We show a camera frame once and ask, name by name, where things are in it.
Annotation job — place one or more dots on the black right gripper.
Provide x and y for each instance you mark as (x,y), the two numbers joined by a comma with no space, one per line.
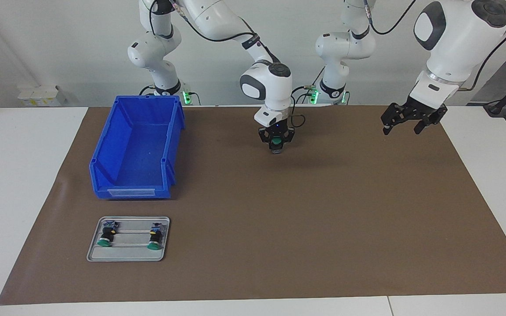
(279,127)

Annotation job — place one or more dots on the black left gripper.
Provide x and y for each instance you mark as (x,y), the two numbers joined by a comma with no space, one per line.
(420,105)

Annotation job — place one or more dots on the green push button switch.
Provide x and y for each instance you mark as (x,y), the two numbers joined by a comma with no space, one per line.
(107,232)
(156,235)
(276,142)

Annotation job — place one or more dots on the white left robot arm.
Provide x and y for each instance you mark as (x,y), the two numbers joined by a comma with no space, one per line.
(455,39)

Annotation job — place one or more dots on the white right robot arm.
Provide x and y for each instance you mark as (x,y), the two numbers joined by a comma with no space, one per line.
(218,26)

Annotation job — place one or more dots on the green lit base connector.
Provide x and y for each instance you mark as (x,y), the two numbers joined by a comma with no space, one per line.
(186,97)
(313,96)

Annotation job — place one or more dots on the brown table mat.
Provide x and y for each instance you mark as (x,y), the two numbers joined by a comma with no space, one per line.
(279,241)

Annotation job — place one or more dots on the blue plastic storage bin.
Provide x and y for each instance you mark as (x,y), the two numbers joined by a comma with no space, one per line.
(134,149)

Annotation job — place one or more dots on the grey metal tray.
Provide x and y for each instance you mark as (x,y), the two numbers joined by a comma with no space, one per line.
(125,256)

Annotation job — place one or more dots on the white box with yellow labels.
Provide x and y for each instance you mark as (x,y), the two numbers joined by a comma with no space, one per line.
(42,95)

